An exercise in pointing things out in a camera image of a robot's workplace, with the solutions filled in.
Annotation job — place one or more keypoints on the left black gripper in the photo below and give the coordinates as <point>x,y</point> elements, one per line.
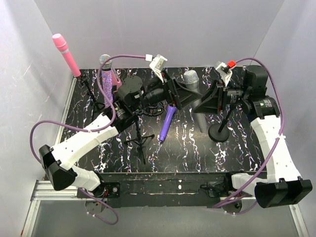
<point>170,90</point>

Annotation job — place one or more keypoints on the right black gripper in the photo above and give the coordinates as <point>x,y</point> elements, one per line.
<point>220,96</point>

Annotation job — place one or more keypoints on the black tripod stand with ring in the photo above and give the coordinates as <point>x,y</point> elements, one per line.
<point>151,111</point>

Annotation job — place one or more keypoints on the glitter purple microphone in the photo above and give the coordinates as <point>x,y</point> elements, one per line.
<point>106,74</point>

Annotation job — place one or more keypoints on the black tripod mic stand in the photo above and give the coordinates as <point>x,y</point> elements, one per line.
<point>98,107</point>

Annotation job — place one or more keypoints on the pink microphone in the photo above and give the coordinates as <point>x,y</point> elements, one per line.
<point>62,46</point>

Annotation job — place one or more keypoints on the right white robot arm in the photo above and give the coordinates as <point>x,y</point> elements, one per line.
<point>277,182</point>

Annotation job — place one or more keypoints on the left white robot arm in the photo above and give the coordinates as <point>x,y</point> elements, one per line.
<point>129,100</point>

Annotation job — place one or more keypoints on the black round-base stand right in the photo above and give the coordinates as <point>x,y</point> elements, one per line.
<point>219,132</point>

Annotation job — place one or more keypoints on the pink metronome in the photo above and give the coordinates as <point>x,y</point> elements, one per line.
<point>116,81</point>

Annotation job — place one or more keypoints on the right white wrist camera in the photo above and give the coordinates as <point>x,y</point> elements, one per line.
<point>225,71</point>

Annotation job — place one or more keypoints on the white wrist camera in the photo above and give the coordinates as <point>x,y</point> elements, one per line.
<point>156,64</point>
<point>225,71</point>

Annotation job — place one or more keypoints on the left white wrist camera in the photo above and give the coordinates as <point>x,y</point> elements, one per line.
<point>156,64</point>

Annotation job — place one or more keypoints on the left aluminium rail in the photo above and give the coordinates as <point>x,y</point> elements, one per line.
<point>43,190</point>

